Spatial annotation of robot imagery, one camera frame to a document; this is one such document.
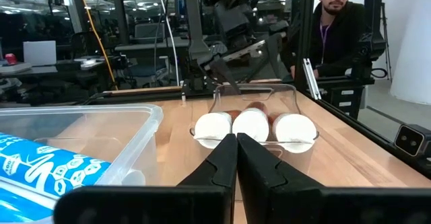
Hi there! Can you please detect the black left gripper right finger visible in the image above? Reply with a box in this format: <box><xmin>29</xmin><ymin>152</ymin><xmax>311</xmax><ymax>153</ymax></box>
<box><xmin>237</xmin><ymin>133</ymin><xmax>431</xmax><ymax>224</ymax></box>

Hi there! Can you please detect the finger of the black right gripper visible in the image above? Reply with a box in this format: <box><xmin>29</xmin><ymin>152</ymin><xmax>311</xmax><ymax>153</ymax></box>
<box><xmin>208</xmin><ymin>57</ymin><xmax>242</xmax><ymax>96</ymax></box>
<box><xmin>267</xmin><ymin>32</ymin><xmax>284</xmax><ymax>80</ymax></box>

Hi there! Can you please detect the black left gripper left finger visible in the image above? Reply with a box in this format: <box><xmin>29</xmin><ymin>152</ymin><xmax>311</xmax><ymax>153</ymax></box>
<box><xmin>53</xmin><ymin>133</ymin><xmax>238</xmax><ymax>224</ymax></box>

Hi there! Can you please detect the blue silicone tube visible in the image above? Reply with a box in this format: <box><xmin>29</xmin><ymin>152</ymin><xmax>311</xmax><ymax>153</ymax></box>
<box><xmin>0</xmin><ymin>132</ymin><xmax>146</xmax><ymax>198</ymax></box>
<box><xmin>0</xmin><ymin>179</ymin><xmax>57</xmax><ymax>223</ymax></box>

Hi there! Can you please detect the silver aluminium bar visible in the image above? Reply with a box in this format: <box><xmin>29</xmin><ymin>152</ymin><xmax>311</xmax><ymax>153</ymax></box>
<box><xmin>302</xmin><ymin>58</ymin><xmax>323</xmax><ymax>101</ymax></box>

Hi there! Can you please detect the person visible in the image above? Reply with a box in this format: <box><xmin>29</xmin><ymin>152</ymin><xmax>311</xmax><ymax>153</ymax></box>
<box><xmin>288</xmin><ymin>0</ymin><xmax>367</xmax><ymax>79</ymax></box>

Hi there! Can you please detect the black drawer cabinet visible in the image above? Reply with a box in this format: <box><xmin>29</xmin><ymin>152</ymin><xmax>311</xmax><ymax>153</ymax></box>
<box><xmin>323</xmin><ymin>85</ymin><xmax>365</xmax><ymax>121</ymax></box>

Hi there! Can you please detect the grey office desk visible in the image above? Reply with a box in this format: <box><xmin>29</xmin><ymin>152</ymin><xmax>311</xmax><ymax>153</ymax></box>
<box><xmin>114</xmin><ymin>36</ymin><xmax>193</xmax><ymax>55</ymax></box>

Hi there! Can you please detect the grey office chair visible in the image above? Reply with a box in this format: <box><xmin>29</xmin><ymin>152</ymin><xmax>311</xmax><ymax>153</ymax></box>
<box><xmin>127</xmin><ymin>22</ymin><xmax>173</xmax><ymax>87</ymax></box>

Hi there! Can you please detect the black tripod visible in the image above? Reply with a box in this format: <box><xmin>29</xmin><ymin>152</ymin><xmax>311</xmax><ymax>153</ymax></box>
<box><xmin>380</xmin><ymin>1</ymin><xmax>394</xmax><ymax>83</ymax></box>

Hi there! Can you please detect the black pillar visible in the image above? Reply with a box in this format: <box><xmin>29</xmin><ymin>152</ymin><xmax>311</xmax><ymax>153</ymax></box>
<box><xmin>110</xmin><ymin>0</ymin><xmax>131</xmax><ymax>46</ymax></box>

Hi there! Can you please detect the translucent plastic storage bin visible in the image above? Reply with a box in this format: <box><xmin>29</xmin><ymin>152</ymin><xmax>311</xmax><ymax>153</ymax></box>
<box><xmin>0</xmin><ymin>103</ymin><xmax>165</xmax><ymax>224</ymax></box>

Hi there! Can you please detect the dark office desk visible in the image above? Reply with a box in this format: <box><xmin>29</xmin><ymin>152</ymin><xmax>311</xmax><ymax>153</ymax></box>
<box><xmin>0</xmin><ymin>57</ymin><xmax>119</xmax><ymax>83</ymax></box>

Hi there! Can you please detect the white laptop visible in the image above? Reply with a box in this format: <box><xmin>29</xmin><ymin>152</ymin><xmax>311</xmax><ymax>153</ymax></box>
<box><xmin>22</xmin><ymin>40</ymin><xmax>58</xmax><ymax>68</ymax></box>

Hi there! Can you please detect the red can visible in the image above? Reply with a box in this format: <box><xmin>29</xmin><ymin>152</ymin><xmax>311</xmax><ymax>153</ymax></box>
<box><xmin>4</xmin><ymin>52</ymin><xmax>19</xmax><ymax>66</ymax></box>

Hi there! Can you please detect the clear organizer bin with handle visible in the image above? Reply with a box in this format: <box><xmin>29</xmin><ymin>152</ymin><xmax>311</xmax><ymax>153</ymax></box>
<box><xmin>188</xmin><ymin>83</ymin><xmax>321</xmax><ymax>171</ymax></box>

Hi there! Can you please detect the black frame post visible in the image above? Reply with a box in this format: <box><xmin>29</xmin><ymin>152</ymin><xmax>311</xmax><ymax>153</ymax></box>
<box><xmin>292</xmin><ymin>0</ymin><xmax>317</xmax><ymax>91</ymax></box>

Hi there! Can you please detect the white cable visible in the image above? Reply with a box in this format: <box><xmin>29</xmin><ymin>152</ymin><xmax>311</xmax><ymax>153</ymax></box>
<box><xmin>156</xmin><ymin>0</ymin><xmax>181</xmax><ymax>87</ymax></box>

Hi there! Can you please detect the black table edge rail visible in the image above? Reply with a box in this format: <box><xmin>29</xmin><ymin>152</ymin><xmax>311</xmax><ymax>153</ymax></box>
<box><xmin>311</xmin><ymin>98</ymin><xmax>431</xmax><ymax>181</ymax></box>
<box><xmin>89</xmin><ymin>82</ymin><xmax>297</xmax><ymax>104</ymax></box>

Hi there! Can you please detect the black cable loop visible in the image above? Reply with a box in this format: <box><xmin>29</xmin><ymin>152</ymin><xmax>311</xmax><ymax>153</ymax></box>
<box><xmin>370</xmin><ymin>68</ymin><xmax>390</xmax><ymax>81</ymax></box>

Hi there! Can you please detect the black depth camera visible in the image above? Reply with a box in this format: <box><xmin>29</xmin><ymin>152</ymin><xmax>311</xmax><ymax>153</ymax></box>
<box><xmin>393</xmin><ymin>124</ymin><xmax>426</xmax><ymax>159</ymax></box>

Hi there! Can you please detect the yellow cable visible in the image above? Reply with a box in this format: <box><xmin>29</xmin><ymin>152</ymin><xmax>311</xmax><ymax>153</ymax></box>
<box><xmin>74</xmin><ymin>0</ymin><xmax>119</xmax><ymax>91</ymax></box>

